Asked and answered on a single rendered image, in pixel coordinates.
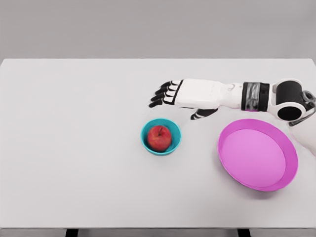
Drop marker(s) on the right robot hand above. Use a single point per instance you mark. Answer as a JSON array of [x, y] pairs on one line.
[[195, 92]]

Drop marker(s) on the red apple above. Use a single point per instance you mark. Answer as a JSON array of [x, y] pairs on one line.
[[159, 138]]

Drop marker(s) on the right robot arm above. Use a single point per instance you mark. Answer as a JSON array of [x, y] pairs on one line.
[[276, 98]]

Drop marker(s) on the blue bowl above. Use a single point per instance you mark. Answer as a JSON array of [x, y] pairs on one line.
[[161, 136]]

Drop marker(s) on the pink plate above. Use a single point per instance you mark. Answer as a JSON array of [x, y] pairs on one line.
[[256, 155]]

